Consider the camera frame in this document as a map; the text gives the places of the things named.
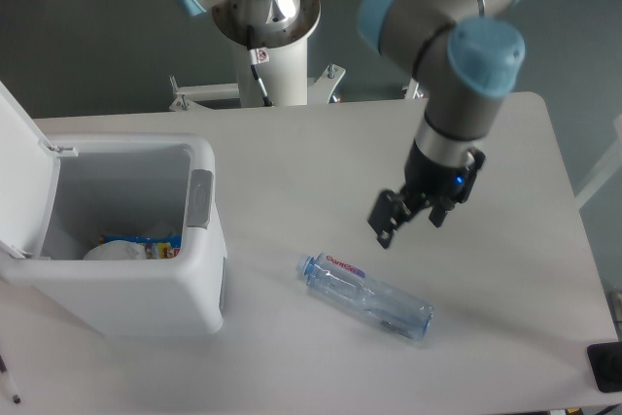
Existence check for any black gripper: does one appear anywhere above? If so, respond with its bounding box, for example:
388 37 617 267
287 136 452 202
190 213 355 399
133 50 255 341
367 143 486 250

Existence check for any clear plastic water bottle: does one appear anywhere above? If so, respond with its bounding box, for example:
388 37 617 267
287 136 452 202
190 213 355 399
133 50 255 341
295 253 433 341

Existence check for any white paper wrapper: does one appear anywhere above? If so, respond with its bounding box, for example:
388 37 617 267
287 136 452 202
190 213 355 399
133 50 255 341
84 240 147 260

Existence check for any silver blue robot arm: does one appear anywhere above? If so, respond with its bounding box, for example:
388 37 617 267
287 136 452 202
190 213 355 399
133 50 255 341
175 0 525 247

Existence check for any white plastic trash can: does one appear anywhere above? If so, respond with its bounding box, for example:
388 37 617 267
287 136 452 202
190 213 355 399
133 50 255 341
1 134 227 337

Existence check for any white trash can lid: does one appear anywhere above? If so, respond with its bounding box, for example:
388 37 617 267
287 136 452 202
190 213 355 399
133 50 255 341
1 86 79 259

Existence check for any white furniture at right edge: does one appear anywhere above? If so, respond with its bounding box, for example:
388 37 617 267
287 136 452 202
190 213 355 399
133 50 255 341
574 115 621 210

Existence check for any black device at table edge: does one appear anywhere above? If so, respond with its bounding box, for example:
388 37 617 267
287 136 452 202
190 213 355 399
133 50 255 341
587 341 621 394

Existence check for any blue snack wrapper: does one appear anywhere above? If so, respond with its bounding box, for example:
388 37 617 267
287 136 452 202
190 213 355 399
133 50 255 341
99 235 182 259

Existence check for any black white pen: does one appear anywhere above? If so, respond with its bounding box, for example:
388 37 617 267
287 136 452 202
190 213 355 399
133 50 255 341
0 357 21 404

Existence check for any white metal base frame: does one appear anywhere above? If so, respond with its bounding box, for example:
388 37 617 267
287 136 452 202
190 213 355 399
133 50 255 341
167 62 429 113

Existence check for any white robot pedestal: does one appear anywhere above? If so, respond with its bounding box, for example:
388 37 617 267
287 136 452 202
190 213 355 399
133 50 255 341
212 0 321 78

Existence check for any black cable on pedestal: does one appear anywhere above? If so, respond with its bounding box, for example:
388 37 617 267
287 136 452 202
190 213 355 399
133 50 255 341
245 25 273 108

